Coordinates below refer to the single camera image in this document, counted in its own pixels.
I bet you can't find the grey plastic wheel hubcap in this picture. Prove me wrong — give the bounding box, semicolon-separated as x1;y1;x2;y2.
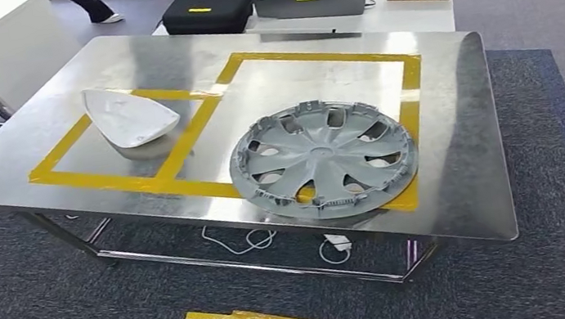
222;88;427;233

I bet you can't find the white curved car part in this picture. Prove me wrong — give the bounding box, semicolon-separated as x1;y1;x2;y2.
80;76;185;155

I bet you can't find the stainless steel workbench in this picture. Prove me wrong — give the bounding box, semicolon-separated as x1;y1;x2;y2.
0;0;524;319

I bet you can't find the white power strip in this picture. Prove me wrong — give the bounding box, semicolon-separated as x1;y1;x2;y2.
323;231;355;255

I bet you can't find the black zip case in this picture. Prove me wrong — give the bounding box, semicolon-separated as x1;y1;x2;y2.
159;0;258;44

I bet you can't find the long white cable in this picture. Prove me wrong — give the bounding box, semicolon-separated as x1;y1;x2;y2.
200;216;280;260

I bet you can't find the looped white cable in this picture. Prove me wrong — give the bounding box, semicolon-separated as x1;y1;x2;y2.
317;236;355;268

